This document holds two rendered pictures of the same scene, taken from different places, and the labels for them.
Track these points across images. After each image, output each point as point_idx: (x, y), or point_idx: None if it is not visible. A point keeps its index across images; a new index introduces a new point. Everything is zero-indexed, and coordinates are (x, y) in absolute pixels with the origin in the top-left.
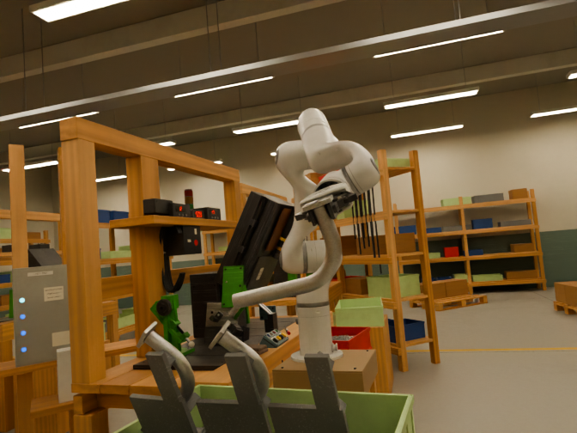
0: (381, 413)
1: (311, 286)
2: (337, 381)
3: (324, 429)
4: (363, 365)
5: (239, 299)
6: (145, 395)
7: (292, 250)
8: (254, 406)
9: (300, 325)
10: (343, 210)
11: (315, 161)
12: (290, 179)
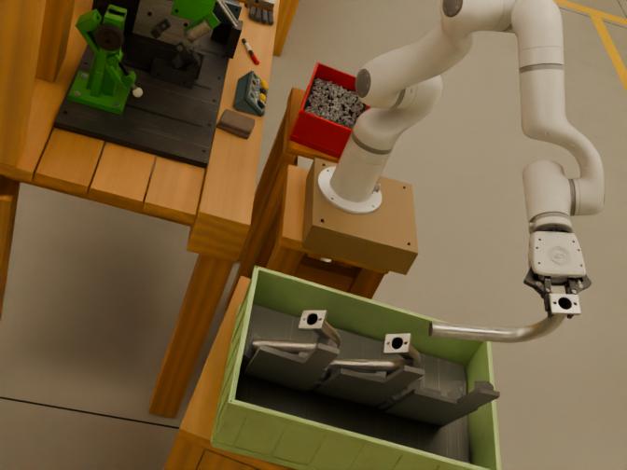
0: (453, 340)
1: (509, 342)
2: (386, 254)
3: (451, 409)
4: (414, 236)
5: (438, 334)
6: (279, 352)
7: (391, 92)
8: (397, 387)
9: (349, 163)
10: None
11: (536, 135)
12: (453, 39)
